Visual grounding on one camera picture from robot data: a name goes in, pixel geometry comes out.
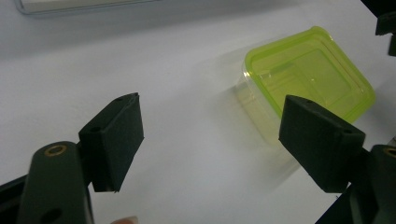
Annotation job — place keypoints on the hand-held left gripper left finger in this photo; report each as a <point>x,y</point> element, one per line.
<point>115,140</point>

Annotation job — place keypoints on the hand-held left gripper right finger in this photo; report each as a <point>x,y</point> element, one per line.
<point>320,146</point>

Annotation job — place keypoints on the green lidded square plastic container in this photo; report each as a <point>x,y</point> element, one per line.
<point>305,71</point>

